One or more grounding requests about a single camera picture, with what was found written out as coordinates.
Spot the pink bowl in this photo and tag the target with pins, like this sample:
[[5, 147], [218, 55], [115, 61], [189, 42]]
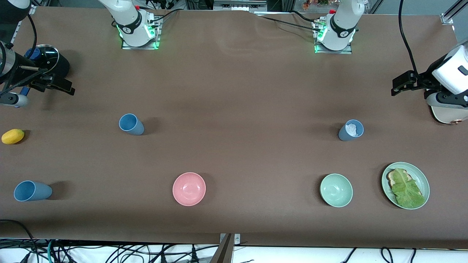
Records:
[[189, 189]]

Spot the cream white toaster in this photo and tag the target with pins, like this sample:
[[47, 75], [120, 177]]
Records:
[[449, 116]]

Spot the grey camera stand post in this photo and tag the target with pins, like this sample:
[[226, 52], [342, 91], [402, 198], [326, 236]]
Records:
[[223, 252]]

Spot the glass lid with blue knob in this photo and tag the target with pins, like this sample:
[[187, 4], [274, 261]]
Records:
[[47, 54]]

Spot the white crumpled paper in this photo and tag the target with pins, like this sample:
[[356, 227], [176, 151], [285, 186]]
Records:
[[351, 129]]

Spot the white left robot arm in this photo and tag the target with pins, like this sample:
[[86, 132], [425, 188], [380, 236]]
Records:
[[340, 25]]

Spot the mint green bowl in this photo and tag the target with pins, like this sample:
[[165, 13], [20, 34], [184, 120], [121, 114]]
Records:
[[336, 190]]

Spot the yellow lemon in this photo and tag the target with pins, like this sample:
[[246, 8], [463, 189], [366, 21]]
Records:
[[12, 136]]

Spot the toasted bread slice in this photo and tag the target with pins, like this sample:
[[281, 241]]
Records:
[[391, 179]]

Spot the mint green plate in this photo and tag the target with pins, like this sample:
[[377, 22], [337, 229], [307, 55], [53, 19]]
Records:
[[421, 178]]

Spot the grey-blue plastic cup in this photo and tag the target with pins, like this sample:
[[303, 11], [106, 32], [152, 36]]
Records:
[[343, 135]]

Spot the brown table cloth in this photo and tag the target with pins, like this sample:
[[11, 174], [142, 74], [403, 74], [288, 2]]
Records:
[[234, 91]]

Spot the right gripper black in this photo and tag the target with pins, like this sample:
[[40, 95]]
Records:
[[22, 75]]

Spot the blue plastic cup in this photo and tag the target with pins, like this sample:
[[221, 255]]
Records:
[[136, 128], [40, 191]]

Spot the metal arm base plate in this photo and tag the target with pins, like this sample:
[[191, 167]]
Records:
[[155, 43], [349, 50]]

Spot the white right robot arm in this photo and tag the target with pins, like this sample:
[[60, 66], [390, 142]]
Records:
[[128, 18]]

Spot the green lettuce leaf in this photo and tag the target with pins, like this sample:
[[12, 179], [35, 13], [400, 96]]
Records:
[[407, 191]]

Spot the metal table edge bracket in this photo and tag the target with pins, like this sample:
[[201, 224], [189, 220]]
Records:
[[237, 238]]

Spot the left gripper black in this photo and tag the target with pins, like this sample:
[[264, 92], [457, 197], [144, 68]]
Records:
[[424, 79]]

